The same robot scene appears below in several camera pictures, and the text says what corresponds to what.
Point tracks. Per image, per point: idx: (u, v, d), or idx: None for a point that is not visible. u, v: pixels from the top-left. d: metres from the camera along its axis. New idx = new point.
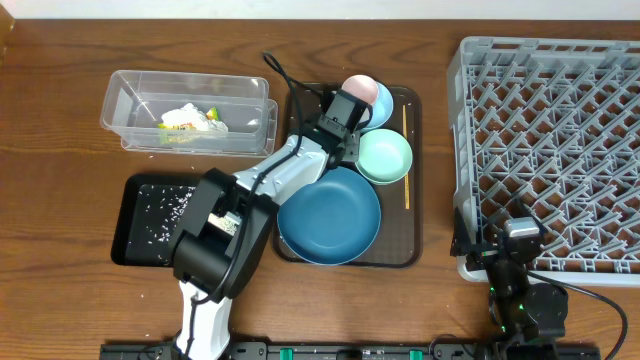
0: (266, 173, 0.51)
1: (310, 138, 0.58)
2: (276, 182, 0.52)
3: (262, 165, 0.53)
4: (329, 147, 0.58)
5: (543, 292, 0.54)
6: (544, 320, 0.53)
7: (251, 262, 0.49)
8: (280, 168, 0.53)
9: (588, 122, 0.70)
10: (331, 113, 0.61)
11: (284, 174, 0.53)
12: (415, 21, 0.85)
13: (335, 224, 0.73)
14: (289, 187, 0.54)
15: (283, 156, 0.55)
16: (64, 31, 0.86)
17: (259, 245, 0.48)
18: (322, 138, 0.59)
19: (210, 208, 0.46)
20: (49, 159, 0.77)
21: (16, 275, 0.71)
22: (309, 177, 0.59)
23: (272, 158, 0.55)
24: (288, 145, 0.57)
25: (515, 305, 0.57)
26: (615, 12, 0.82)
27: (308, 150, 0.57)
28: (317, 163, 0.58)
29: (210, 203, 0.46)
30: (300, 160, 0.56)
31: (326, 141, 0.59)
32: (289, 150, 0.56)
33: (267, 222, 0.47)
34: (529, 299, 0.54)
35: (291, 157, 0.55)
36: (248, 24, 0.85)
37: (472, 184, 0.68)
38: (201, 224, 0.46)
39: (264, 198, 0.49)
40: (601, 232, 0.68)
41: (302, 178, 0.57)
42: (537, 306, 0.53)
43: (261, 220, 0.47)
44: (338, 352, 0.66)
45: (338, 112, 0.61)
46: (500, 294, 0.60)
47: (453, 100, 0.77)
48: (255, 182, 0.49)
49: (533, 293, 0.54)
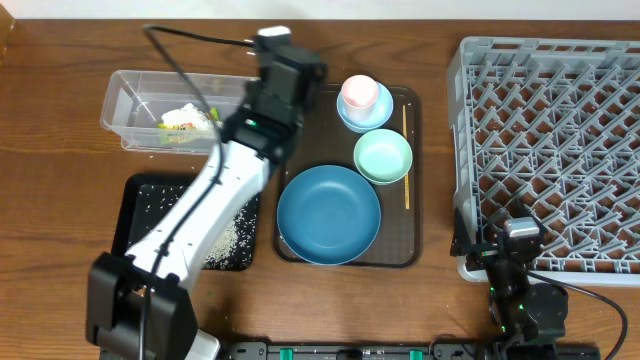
0: (170, 240, 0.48)
1: (238, 150, 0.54)
2: (187, 245, 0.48)
3: (168, 225, 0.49)
4: (273, 139, 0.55)
5: (543, 292, 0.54)
6: (544, 319, 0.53)
7: (179, 342, 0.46)
8: (192, 222, 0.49)
9: (588, 122, 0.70)
10: (271, 90, 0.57)
11: (198, 228, 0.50)
12: (415, 20, 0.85)
13: (328, 229, 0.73)
14: (212, 230, 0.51)
15: (199, 196, 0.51)
16: (65, 31, 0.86)
17: (179, 328, 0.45)
18: (245, 161, 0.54)
19: (110, 304, 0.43)
20: (50, 159, 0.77)
21: (16, 275, 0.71)
22: (241, 196, 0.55)
23: (183, 206, 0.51)
24: (209, 171, 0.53)
25: (515, 305, 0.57)
26: (615, 12, 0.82)
27: (229, 178, 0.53)
28: (244, 183, 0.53)
29: (108, 300, 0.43)
30: (222, 190, 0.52)
31: (269, 124, 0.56)
32: (205, 186, 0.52)
33: (173, 310, 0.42)
34: (529, 299, 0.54)
35: (209, 193, 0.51)
36: (248, 24, 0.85)
37: (472, 184, 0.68)
38: (107, 321, 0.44)
39: (169, 283, 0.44)
40: (601, 232, 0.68)
41: (229, 206, 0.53)
42: (537, 306, 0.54)
43: (164, 311, 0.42)
44: (338, 352, 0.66)
45: (278, 88, 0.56)
46: (500, 294, 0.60)
47: (453, 100, 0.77)
48: (156, 258, 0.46)
49: (532, 293, 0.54)
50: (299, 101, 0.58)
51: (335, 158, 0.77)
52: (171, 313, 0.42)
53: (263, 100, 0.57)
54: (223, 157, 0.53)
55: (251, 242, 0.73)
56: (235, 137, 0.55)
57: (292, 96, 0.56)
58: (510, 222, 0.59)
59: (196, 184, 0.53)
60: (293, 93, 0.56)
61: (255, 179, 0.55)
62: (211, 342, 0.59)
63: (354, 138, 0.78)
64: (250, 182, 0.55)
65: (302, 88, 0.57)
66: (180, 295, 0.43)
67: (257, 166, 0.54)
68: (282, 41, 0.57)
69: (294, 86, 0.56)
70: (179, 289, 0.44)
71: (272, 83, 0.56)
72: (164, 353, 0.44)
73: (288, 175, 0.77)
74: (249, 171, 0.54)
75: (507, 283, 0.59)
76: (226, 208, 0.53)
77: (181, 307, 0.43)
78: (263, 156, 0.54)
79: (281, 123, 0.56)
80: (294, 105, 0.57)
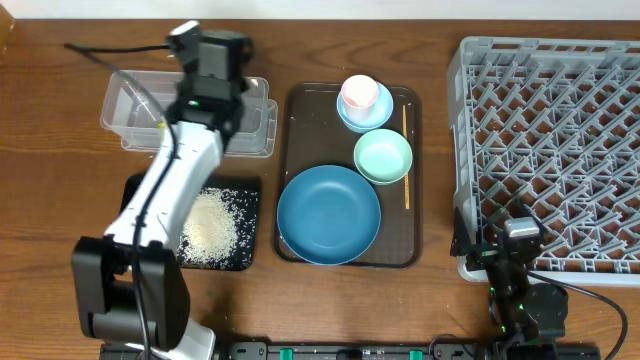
0: (144, 213, 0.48)
1: (187, 126, 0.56)
2: (160, 214, 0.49)
3: (138, 202, 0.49)
4: (217, 114, 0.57)
5: (543, 292, 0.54)
6: (544, 320, 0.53)
7: (175, 305, 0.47)
8: (161, 194, 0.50)
9: (588, 122, 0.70)
10: (206, 71, 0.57)
11: (169, 197, 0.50)
12: (415, 20, 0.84)
13: (326, 221, 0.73)
14: (182, 200, 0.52)
15: (162, 171, 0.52)
16: (64, 31, 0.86)
17: (172, 290, 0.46)
18: (195, 135, 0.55)
19: (100, 283, 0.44)
20: (49, 159, 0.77)
21: (16, 275, 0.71)
22: (202, 168, 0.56)
23: (149, 183, 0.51)
24: (165, 148, 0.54)
25: (515, 305, 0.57)
26: (615, 12, 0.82)
27: (187, 152, 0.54)
28: (201, 155, 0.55)
29: (96, 280, 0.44)
30: (183, 162, 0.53)
31: (210, 102, 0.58)
32: (165, 162, 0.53)
33: (161, 272, 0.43)
34: (529, 298, 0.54)
35: (170, 168, 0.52)
36: (248, 23, 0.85)
37: (472, 184, 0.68)
38: (101, 301, 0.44)
39: (151, 248, 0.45)
40: (601, 232, 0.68)
41: (193, 177, 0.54)
42: (537, 306, 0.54)
43: (153, 274, 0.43)
44: (338, 352, 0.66)
45: (212, 68, 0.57)
46: (500, 294, 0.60)
47: (453, 100, 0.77)
48: (135, 231, 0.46)
49: (532, 293, 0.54)
50: (235, 76, 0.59)
51: (335, 158, 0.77)
52: (161, 274, 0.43)
53: (201, 83, 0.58)
54: (175, 134, 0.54)
55: (251, 242, 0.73)
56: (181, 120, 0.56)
57: (229, 73, 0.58)
58: (511, 222, 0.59)
59: (156, 161, 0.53)
60: (227, 70, 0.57)
61: (211, 151, 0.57)
62: (207, 333, 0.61)
63: (354, 138, 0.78)
64: (207, 153, 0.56)
65: (235, 66, 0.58)
66: (164, 255, 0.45)
67: (210, 138, 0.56)
68: (197, 33, 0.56)
69: (228, 66, 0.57)
70: (161, 250, 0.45)
71: (205, 64, 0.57)
72: (164, 318, 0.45)
73: (288, 175, 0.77)
74: (203, 142, 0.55)
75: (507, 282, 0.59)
76: (191, 179, 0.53)
77: (169, 266, 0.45)
78: (214, 128, 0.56)
79: (221, 99, 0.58)
80: (232, 80, 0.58)
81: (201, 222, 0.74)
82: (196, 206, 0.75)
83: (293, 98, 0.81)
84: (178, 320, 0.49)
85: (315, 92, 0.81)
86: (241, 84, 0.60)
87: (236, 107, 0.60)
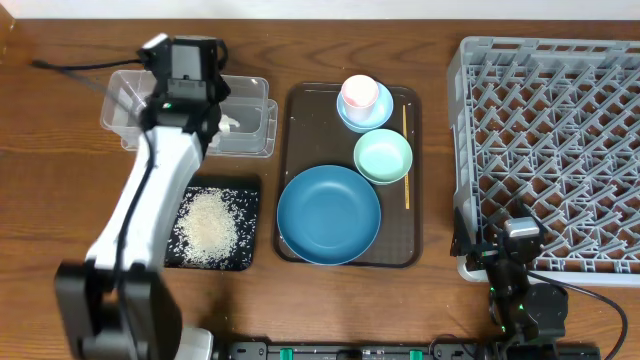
0: (124, 233, 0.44)
1: (161, 130, 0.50)
2: (143, 230, 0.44)
3: (117, 222, 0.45)
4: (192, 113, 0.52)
5: (543, 292, 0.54)
6: (544, 320, 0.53)
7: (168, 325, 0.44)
8: (140, 210, 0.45)
9: (588, 122, 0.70)
10: (178, 71, 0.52)
11: (149, 213, 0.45)
12: (415, 20, 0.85)
13: (325, 224, 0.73)
14: (164, 214, 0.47)
15: (139, 183, 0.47)
16: (64, 31, 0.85)
17: (162, 310, 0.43)
18: (170, 140, 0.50)
19: (84, 310, 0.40)
20: (49, 159, 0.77)
21: (15, 274, 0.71)
22: (185, 178, 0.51)
23: (127, 199, 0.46)
24: (142, 158, 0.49)
25: (515, 306, 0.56)
26: (615, 12, 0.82)
27: (163, 159, 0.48)
28: (179, 161, 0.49)
29: (80, 308, 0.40)
30: (160, 172, 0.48)
31: (186, 105, 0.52)
32: (142, 173, 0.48)
33: (147, 294, 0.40)
34: (530, 298, 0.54)
35: (147, 179, 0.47)
36: (248, 23, 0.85)
37: (472, 183, 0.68)
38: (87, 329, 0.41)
39: (136, 269, 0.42)
40: (601, 232, 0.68)
41: (176, 187, 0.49)
42: (537, 306, 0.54)
43: (140, 299, 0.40)
44: (338, 352, 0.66)
45: (185, 67, 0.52)
46: (500, 294, 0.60)
47: (453, 100, 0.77)
48: (116, 252, 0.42)
49: (533, 293, 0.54)
50: (210, 74, 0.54)
51: (335, 158, 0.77)
52: (148, 297, 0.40)
53: (174, 84, 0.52)
54: (150, 142, 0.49)
55: (251, 242, 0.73)
56: (154, 124, 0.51)
57: (202, 71, 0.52)
58: (510, 222, 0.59)
59: (132, 172, 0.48)
60: (200, 68, 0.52)
61: (189, 155, 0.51)
62: (204, 333, 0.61)
63: (354, 138, 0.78)
64: (185, 159, 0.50)
65: (210, 66, 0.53)
66: (151, 277, 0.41)
67: (187, 142, 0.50)
68: (169, 43, 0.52)
69: (201, 64, 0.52)
70: (147, 272, 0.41)
71: (175, 63, 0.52)
72: (156, 341, 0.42)
73: (288, 175, 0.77)
74: (179, 147, 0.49)
75: (507, 283, 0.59)
76: (172, 190, 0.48)
77: (156, 287, 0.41)
78: (192, 130, 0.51)
79: (195, 99, 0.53)
80: (207, 79, 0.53)
81: (201, 222, 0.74)
82: (196, 206, 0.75)
83: (293, 98, 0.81)
84: (171, 339, 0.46)
85: (315, 92, 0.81)
86: (217, 86, 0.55)
87: (212, 107, 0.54)
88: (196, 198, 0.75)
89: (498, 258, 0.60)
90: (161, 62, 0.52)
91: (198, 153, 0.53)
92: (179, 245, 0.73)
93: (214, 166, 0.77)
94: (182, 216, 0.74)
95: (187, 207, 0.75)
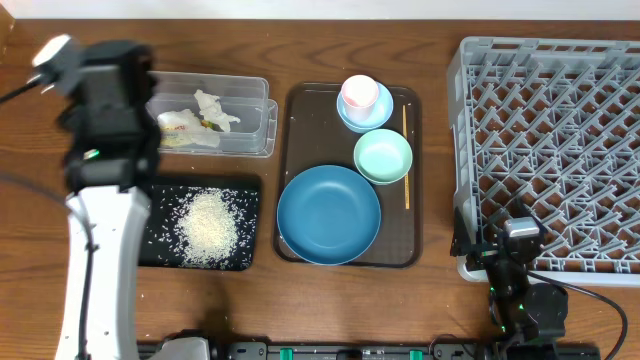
0: (83, 344, 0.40)
1: (91, 189, 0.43)
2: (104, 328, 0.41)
3: (73, 328, 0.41)
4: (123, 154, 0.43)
5: (543, 292, 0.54)
6: (544, 319, 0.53)
7: None
8: (93, 309, 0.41)
9: (588, 122, 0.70)
10: (93, 98, 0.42)
11: (104, 310, 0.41)
12: (415, 20, 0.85)
13: (324, 224, 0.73)
14: (123, 300, 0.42)
15: (83, 274, 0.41)
16: (64, 31, 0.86)
17: None
18: (106, 206, 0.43)
19: None
20: (49, 159, 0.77)
21: (15, 275, 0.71)
22: (139, 238, 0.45)
23: (77, 297, 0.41)
24: (80, 237, 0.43)
25: (515, 306, 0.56)
26: (615, 12, 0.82)
27: (103, 234, 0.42)
28: (123, 231, 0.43)
29: None
30: (104, 251, 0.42)
31: (115, 145, 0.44)
32: (84, 258, 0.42)
33: None
34: (530, 298, 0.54)
35: (91, 266, 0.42)
36: (248, 23, 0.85)
37: (472, 184, 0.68)
38: None
39: None
40: (601, 232, 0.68)
41: (129, 255, 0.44)
42: (537, 306, 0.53)
43: None
44: (338, 352, 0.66)
45: (101, 92, 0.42)
46: (500, 294, 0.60)
47: (453, 100, 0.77)
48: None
49: (533, 293, 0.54)
50: (134, 96, 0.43)
51: (335, 158, 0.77)
52: None
53: (92, 121, 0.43)
54: (82, 216, 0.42)
55: (251, 242, 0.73)
56: (83, 183, 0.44)
57: (121, 98, 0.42)
58: (510, 221, 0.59)
59: (73, 257, 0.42)
60: (121, 93, 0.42)
61: (136, 213, 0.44)
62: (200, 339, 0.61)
63: (354, 138, 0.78)
64: (131, 221, 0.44)
65: (127, 86, 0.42)
66: None
67: (127, 199, 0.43)
68: (76, 52, 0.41)
69: (118, 89, 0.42)
70: None
71: (92, 88, 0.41)
72: None
73: (288, 176, 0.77)
74: (120, 213, 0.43)
75: (507, 283, 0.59)
76: (123, 266, 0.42)
77: None
78: (128, 182, 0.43)
79: (125, 133, 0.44)
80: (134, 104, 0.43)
81: (201, 222, 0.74)
82: (196, 206, 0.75)
83: (293, 98, 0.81)
84: None
85: (315, 92, 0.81)
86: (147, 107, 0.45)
87: (149, 138, 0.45)
88: (196, 198, 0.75)
89: (498, 258, 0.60)
90: (69, 89, 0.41)
91: (145, 198, 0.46)
92: (179, 245, 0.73)
93: (214, 166, 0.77)
94: (182, 216, 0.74)
95: (187, 207, 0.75)
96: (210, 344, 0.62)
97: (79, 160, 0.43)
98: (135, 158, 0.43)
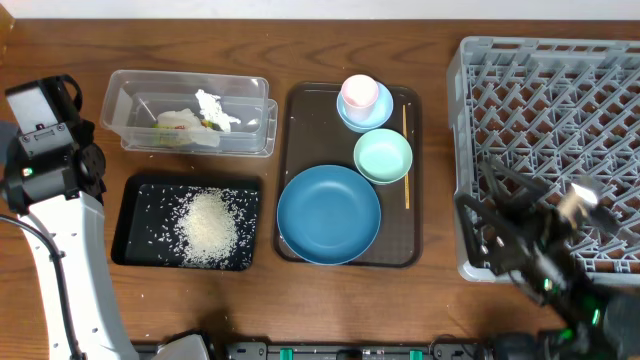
0: (76, 345, 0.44)
1: (39, 204, 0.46)
2: (91, 327, 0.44)
3: (60, 334, 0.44)
4: (58, 163, 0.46)
5: (631, 304, 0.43)
6: (631, 338, 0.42)
7: None
8: (76, 312, 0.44)
9: (588, 122, 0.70)
10: (30, 120, 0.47)
11: (87, 310, 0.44)
12: (415, 20, 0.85)
13: (329, 230, 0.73)
14: (104, 297, 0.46)
15: (57, 283, 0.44)
16: (64, 31, 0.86)
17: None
18: (60, 216, 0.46)
19: None
20: None
21: (15, 275, 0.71)
22: (100, 235, 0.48)
23: (56, 305, 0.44)
24: (39, 254, 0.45)
25: (581, 306, 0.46)
26: (615, 12, 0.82)
27: (65, 241, 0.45)
28: (84, 234, 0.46)
29: None
30: (69, 258, 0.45)
31: (51, 157, 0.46)
32: (51, 268, 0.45)
33: None
34: (614, 308, 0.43)
35: (62, 272, 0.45)
36: (248, 23, 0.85)
37: (472, 183, 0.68)
38: None
39: None
40: (601, 232, 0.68)
41: (97, 254, 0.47)
42: (619, 321, 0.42)
43: None
44: (338, 352, 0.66)
45: (36, 115, 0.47)
46: (552, 291, 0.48)
47: (453, 99, 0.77)
48: None
49: (618, 304, 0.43)
50: (66, 113, 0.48)
51: (335, 158, 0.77)
52: None
53: (27, 140, 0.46)
54: (37, 230, 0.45)
55: (251, 242, 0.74)
56: (31, 200, 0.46)
57: (56, 113, 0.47)
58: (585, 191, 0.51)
59: (40, 270, 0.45)
60: (51, 110, 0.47)
61: (91, 214, 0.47)
62: (195, 332, 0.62)
63: (354, 138, 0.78)
64: (90, 223, 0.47)
65: (62, 105, 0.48)
66: None
67: (78, 204, 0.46)
68: None
69: (53, 106, 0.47)
70: None
71: (26, 112, 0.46)
72: None
73: (288, 175, 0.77)
74: (75, 221, 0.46)
75: (559, 278, 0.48)
76: (94, 265, 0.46)
77: None
78: (72, 187, 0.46)
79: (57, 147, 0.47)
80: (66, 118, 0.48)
81: (201, 222, 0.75)
82: (196, 206, 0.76)
83: (294, 98, 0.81)
84: None
85: (315, 92, 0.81)
86: (81, 124, 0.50)
87: (86, 149, 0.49)
88: (196, 198, 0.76)
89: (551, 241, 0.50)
90: None
91: (97, 201, 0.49)
92: (179, 245, 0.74)
93: (213, 165, 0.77)
94: (182, 216, 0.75)
95: (187, 207, 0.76)
96: (205, 339, 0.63)
97: (18, 179, 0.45)
98: (72, 164, 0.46)
